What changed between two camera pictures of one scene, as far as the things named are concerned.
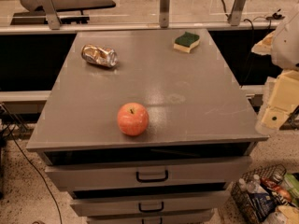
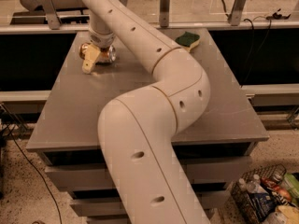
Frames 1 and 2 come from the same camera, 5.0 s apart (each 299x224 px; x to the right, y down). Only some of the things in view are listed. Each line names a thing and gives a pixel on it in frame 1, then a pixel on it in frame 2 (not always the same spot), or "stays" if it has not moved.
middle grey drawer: (155, 204) stays
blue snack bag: (263, 203) stays
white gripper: (289, 46) → (104, 40)
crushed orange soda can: (99, 55) stays
